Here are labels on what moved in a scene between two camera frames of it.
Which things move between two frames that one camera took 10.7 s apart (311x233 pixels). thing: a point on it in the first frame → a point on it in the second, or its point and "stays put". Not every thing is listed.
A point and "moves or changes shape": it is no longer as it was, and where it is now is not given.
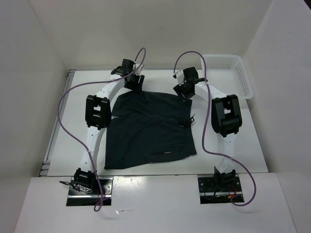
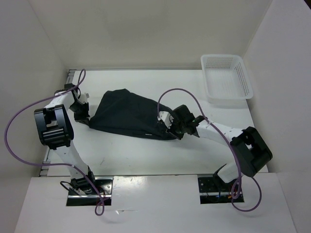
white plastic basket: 227,74 stays put
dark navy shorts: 148,126 moves or changes shape
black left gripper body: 134,78 → 80,110
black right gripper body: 184,86 → 179,126
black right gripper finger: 179,90 → 179,136
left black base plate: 82,199 stays put
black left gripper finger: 139,87 → 86,122
